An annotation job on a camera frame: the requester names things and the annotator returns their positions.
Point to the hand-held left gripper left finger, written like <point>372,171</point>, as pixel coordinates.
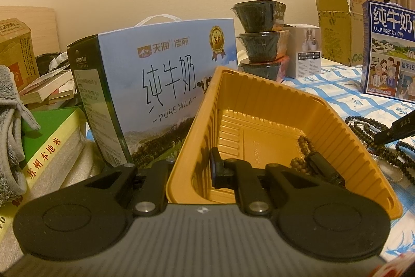
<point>159,176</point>

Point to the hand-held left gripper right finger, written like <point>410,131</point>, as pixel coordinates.
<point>216,166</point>

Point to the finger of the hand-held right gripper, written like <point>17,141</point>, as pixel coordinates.
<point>385,136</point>

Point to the yellow plastic tray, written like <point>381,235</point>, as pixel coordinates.
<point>259,101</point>

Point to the dark blue milk carton box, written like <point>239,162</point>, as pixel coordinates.
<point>389,53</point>

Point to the black bowl red sleeve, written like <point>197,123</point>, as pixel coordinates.
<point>259,69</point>

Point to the light blue milk carton box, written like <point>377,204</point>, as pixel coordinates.
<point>162,69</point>

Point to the small white product box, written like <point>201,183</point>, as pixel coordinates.
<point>306,53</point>

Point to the open cardboard box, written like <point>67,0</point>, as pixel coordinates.
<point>337,30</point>

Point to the green rice pack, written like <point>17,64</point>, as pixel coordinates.
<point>48,134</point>

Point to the black bowl yellow sleeve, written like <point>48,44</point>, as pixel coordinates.
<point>259,46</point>

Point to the red checked cloth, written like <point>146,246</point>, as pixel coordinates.
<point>392,267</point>

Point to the stack of books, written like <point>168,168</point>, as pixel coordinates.
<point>45,90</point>

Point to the grey towel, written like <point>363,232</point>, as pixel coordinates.
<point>13,134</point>

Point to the black bowl clear lid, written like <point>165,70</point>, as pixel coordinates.
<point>256,15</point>

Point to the light wooden board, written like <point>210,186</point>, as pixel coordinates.
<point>39,27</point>

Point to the brown cardboard box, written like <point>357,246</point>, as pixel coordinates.
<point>16,46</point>

